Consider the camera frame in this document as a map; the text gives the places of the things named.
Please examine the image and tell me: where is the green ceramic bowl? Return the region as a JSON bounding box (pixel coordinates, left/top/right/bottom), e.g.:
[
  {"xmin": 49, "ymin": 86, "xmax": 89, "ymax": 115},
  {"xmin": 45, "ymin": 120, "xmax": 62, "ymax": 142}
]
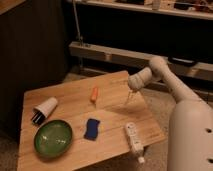
[{"xmin": 34, "ymin": 120, "xmax": 73, "ymax": 159}]

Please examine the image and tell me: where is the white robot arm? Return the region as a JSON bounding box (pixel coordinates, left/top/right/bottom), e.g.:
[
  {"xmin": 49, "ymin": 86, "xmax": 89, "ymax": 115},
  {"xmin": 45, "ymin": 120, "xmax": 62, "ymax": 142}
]
[{"xmin": 128, "ymin": 56, "xmax": 213, "ymax": 171}]

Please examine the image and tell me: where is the orange carrot toy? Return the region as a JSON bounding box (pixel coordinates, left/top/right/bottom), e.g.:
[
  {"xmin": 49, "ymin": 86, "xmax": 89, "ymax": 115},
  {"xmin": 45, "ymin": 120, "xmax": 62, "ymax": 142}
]
[{"xmin": 90, "ymin": 87, "xmax": 98, "ymax": 103}]

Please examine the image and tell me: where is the blue sponge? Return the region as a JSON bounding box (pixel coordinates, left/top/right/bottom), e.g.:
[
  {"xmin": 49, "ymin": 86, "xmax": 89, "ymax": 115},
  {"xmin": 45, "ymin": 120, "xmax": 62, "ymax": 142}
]
[{"xmin": 84, "ymin": 118, "xmax": 100, "ymax": 141}]

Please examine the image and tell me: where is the upper shelf with clutter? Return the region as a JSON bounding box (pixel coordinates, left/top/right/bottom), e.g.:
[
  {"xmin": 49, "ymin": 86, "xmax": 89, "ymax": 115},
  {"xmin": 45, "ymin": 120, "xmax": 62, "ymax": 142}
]
[{"xmin": 66, "ymin": 0, "xmax": 213, "ymax": 21}]

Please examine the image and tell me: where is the wooden table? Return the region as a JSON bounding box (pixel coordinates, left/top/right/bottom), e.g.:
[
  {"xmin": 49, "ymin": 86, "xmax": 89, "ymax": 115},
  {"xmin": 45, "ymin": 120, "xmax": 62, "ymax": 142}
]
[{"xmin": 17, "ymin": 71, "xmax": 165, "ymax": 171}]

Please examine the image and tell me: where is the white paper cup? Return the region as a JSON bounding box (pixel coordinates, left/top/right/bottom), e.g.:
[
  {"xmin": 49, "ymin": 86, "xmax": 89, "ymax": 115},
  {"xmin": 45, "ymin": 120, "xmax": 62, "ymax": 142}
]
[{"xmin": 33, "ymin": 97, "xmax": 58, "ymax": 117}]

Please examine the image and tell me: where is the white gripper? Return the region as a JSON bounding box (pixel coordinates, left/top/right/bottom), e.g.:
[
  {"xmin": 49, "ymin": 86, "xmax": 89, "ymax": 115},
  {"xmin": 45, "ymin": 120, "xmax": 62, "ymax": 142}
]
[{"xmin": 126, "ymin": 67, "xmax": 152, "ymax": 104}]

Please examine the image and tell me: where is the black handle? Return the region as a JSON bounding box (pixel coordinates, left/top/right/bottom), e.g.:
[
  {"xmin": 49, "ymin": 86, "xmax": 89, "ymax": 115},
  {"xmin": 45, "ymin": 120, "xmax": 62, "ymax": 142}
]
[{"xmin": 168, "ymin": 57, "xmax": 198, "ymax": 67}]

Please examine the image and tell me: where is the metal shelf rail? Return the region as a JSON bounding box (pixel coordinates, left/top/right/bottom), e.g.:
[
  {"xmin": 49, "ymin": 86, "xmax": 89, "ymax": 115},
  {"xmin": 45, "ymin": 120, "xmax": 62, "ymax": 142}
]
[{"xmin": 69, "ymin": 41, "xmax": 213, "ymax": 81}]

